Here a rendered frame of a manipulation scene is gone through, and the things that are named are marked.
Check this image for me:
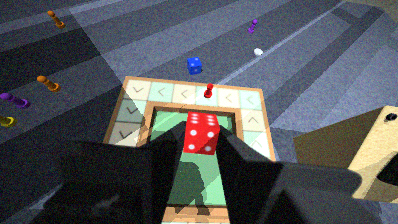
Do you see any red die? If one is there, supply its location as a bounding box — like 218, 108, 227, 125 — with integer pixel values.
183, 111, 220, 155

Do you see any blue die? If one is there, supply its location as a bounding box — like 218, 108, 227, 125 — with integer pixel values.
187, 57, 202, 75

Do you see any purple pawn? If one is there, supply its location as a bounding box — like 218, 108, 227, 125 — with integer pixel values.
248, 19, 257, 34
0, 93, 31, 109

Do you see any red pawn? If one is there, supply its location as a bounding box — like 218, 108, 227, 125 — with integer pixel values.
204, 83, 214, 98

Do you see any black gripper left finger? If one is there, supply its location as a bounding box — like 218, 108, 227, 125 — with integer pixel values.
52, 121, 187, 224

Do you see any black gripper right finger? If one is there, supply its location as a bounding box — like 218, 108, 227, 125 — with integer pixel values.
215, 125, 362, 224

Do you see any orange pawn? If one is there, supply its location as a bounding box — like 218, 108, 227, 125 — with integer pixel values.
37, 76, 61, 92
48, 11, 65, 28

